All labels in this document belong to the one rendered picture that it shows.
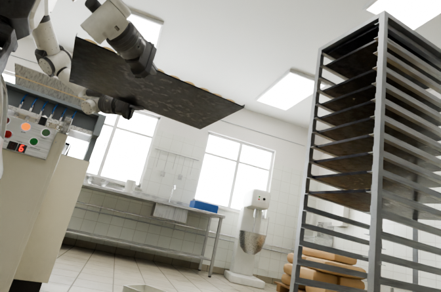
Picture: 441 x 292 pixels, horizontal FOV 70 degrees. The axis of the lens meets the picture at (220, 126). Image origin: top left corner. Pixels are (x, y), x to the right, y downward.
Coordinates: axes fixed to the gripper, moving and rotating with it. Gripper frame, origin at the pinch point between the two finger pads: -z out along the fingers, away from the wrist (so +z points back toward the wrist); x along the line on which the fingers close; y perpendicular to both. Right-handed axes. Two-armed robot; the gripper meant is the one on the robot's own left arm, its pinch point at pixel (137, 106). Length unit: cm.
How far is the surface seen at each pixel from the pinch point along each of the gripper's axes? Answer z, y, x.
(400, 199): -113, 55, -13
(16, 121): 45, -17, -18
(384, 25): -102, 40, 72
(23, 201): 37, -5, -49
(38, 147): 36.8, -8.5, -25.9
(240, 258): 41, 411, -71
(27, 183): 38, -6, -41
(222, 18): 58, 179, 199
